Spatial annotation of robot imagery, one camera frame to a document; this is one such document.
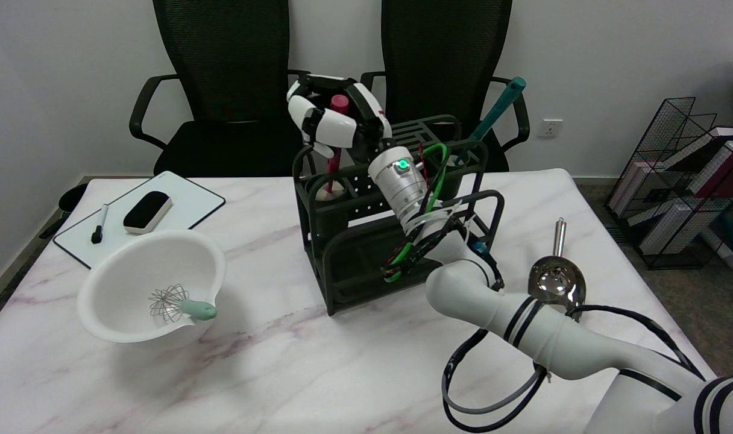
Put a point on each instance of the black white whiteboard eraser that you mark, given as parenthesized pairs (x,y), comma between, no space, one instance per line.
(147,211)

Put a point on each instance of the small white whiteboard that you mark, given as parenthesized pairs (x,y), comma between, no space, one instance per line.
(188,202)

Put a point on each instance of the white mixing bowl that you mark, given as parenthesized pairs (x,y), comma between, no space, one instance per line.
(131,277)

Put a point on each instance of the dark green dish rack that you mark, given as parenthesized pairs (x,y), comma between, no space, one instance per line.
(354,253)

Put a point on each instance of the black mesh office chair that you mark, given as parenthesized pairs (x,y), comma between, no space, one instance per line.
(228,72)
(445,54)

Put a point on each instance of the teal bottle brush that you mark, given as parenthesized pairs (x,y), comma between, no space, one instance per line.
(499,105)

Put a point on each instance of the shiny metal scoop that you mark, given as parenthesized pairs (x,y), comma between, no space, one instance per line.
(556,283)

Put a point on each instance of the black round floor object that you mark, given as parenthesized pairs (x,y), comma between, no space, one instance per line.
(72,196)

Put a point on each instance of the pink sponge bottle brush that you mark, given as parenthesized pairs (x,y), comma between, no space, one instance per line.
(334,172)

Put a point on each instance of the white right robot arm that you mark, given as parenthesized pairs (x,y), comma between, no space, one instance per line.
(553,337)

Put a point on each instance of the black whiteboard marker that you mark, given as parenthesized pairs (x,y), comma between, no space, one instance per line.
(99,226)

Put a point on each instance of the maroon hardcover book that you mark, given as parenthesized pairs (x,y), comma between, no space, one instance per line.
(728,172)

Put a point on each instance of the white wall outlet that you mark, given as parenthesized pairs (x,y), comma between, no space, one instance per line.
(550,128)

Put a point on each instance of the white book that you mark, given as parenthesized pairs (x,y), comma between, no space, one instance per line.
(668,226)

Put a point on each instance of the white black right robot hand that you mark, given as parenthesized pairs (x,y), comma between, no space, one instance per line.
(330,123)

